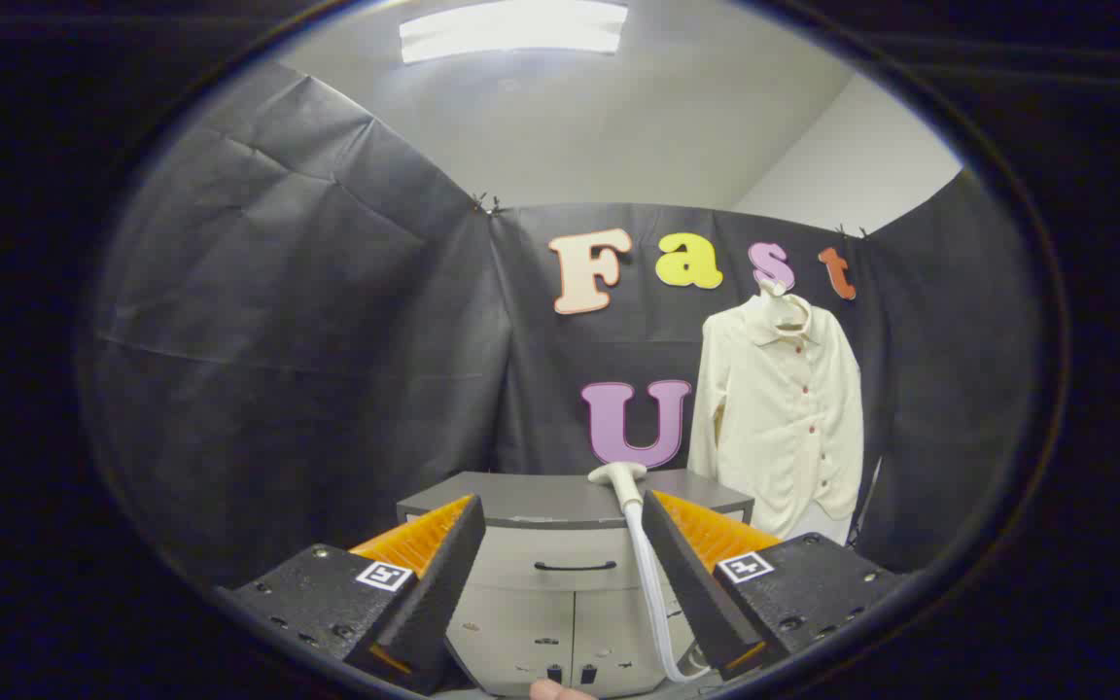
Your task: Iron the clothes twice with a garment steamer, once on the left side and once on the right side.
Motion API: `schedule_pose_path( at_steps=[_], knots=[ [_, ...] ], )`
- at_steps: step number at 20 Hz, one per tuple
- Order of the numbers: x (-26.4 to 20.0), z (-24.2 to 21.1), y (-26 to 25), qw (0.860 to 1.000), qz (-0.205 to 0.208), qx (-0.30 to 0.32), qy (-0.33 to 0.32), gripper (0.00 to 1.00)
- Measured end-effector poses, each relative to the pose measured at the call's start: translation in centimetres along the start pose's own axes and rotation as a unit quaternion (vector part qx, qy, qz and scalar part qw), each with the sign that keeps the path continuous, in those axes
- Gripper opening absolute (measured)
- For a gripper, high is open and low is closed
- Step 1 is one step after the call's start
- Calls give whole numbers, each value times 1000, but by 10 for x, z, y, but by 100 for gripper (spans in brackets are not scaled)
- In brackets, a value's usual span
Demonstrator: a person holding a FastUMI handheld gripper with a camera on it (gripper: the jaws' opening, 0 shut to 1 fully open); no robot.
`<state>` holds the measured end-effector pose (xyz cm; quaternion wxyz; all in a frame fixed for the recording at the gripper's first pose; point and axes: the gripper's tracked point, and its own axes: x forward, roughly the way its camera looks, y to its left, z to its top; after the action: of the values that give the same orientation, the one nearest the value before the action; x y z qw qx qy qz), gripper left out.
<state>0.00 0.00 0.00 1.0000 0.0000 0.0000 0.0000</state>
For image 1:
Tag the black backdrop cloth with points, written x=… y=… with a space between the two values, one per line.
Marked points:
x=278 y=340

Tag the white clothes hanger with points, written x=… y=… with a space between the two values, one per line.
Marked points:
x=772 y=289

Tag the white garment steamer head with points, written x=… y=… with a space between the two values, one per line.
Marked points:
x=618 y=474

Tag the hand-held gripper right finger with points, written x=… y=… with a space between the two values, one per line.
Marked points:
x=691 y=583

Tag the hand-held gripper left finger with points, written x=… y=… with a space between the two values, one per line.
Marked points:
x=434 y=603

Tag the cream button shirt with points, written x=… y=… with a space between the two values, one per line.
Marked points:
x=774 y=428

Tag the ceiling light panel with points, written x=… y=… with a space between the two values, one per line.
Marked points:
x=511 y=29

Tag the grey cabinet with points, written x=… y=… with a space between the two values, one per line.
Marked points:
x=541 y=501

